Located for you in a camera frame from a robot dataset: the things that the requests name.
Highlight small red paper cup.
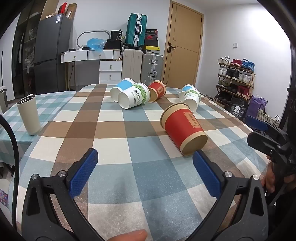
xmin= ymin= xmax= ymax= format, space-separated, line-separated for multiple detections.
xmin=147 ymin=80 xmax=167 ymax=102

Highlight black red shoe box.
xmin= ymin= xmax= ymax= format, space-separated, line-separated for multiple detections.
xmin=144 ymin=29 xmax=159 ymax=47

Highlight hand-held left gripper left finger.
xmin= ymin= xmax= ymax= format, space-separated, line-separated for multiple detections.
xmin=21 ymin=148 xmax=109 ymax=241

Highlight white drawer cabinet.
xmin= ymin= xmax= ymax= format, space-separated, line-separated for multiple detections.
xmin=99 ymin=60 xmax=123 ymax=84

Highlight white suitcase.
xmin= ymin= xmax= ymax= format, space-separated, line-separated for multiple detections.
xmin=122 ymin=49 xmax=143 ymax=84

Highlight teal suitcase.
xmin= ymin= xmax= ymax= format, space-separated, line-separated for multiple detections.
xmin=125 ymin=13 xmax=148 ymax=50

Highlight person's right hand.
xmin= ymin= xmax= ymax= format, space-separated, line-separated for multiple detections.
xmin=260 ymin=155 xmax=278 ymax=193

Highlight white dressing table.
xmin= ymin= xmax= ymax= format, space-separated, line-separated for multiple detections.
xmin=60 ymin=49 xmax=123 ymax=63

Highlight person's left hand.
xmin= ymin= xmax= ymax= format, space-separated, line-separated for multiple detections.
xmin=108 ymin=229 xmax=148 ymax=241

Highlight large white green paper cup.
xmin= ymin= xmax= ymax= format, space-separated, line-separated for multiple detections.
xmin=117 ymin=83 xmax=151 ymax=110

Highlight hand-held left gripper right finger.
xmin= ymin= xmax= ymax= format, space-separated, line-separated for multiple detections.
xmin=185 ymin=149 xmax=270 ymax=241

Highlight cream insulated tumbler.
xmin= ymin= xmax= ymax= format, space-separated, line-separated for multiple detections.
xmin=16 ymin=94 xmax=41 ymax=136

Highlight rows of shoes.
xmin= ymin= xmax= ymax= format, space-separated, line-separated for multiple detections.
xmin=217 ymin=56 xmax=255 ymax=98

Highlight teal checked tablecloth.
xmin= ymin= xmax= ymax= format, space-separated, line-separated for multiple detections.
xmin=0 ymin=90 xmax=77 ymax=167

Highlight grey chair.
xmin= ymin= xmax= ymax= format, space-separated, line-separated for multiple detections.
xmin=0 ymin=86 xmax=9 ymax=114

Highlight purple bag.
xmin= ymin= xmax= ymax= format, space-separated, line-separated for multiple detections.
xmin=246 ymin=95 xmax=268 ymax=119

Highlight dark grey refrigerator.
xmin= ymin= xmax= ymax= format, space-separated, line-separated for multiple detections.
xmin=34 ymin=13 xmax=74 ymax=94

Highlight wooden door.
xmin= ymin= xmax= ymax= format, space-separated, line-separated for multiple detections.
xmin=163 ymin=0 xmax=204 ymax=89

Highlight silver suitcase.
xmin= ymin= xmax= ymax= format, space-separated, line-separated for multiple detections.
xmin=141 ymin=52 xmax=164 ymax=86

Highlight wooden shoe rack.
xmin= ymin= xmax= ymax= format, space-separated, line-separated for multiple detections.
xmin=216 ymin=62 xmax=256 ymax=103

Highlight brown cardboard box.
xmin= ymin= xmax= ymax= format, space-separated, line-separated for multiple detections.
xmin=67 ymin=3 xmax=78 ymax=19

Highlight small white green paper cup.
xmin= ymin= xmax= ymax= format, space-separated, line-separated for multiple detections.
xmin=179 ymin=88 xmax=201 ymax=112

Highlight black glass cabinet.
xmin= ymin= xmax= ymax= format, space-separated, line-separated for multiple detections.
xmin=11 ymin=7 xmax=42 ymax=99

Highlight black cable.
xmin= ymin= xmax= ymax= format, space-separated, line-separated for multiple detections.
xmin=0 ymin=113 xmax=21 ymax=232

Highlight brown blue checked tablecloth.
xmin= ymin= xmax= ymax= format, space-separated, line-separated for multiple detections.
xmin=8 ymin=83 xmax=278 ymax=241

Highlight blue plastic bag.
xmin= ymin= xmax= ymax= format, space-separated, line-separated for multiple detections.
xmin=86 ymin=37 xmax=106 ymax=52

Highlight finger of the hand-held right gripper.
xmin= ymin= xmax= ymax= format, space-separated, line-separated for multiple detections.
xmin=245 ymin=115 xmax=281 ymax=136
xmin=247 ymin=131 xmax=279 ymax=156

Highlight black printed bag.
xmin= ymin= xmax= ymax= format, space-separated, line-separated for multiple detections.
xmin=228 ymin=97 xmax=249 ymax=120

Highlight woven basket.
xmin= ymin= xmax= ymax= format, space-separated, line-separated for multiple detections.
xmin=256 ymin=108 xmax=281 ymax=127

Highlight large red paper cup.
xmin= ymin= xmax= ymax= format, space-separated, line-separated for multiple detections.
xmin=160 ymin=103 xmax=208 ymax=156

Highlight large blue white paper cup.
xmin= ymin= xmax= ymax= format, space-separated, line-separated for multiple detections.
xmin=110 ymin=78 xmax=136 ymax=102

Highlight oval white mirror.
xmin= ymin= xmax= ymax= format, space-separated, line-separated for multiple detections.
xmin=76 ymin=29 xmax=111 ymax=50

